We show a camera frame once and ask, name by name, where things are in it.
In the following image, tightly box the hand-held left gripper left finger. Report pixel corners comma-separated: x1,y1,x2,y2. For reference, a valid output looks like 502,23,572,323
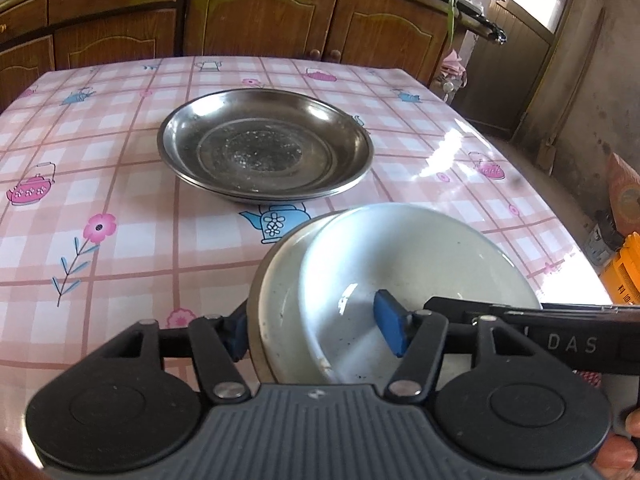
75,305,251,403

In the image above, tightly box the yellow plastic crate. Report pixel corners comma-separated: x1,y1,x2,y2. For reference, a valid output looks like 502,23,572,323
599,232,640,307

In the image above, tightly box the wooden-handled tool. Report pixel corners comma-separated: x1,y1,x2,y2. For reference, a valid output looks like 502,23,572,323
537,7,607,177

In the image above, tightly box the narrow wooden drawer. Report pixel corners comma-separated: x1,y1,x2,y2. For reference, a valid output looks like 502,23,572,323
0,0,51,46

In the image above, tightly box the wooden kitchen cabinet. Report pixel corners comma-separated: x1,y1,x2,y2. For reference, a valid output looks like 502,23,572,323
0,0,481,111

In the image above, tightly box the small blue-patterned white bowl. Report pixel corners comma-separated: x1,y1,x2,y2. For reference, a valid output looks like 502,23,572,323
298,203,544,386

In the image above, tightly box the pink checked tablecloth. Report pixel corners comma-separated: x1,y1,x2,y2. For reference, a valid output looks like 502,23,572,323
0,55,617,461

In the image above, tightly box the small steel plate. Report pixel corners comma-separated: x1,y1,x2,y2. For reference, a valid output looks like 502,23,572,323
165,91,371,193

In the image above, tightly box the person's right hand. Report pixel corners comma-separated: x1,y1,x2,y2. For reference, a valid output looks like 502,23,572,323
597,402,640,480

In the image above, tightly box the large white bowl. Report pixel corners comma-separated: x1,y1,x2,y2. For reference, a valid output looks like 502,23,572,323
248,208,351,385

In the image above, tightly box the brown sack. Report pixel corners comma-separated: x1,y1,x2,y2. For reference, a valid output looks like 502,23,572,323
606,152,640,237

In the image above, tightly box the black cloth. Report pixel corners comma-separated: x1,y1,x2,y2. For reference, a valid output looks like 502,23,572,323
477,20,508,45

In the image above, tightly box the brown door with window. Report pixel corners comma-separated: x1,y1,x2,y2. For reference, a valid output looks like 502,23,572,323
450,0,586,136

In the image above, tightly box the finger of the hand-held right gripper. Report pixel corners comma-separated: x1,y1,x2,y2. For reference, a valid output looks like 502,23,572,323
424,297,640,333

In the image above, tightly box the large steel plate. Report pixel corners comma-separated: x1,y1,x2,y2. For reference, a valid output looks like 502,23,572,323
156,87,377,207

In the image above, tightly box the wooden cabinet door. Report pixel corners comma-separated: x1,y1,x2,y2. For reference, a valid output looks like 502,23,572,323
52,7,180,71
185,0,342,61
327,0,451,86
0,35,56,111

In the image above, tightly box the red checked garment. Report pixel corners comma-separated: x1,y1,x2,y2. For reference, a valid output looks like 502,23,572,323
570,370,603,391

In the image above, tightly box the pink cloth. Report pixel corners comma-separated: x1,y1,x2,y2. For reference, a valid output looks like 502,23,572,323
441,49,468,77

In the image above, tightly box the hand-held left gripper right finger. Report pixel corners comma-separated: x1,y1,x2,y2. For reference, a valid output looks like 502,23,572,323
374,289,556,402

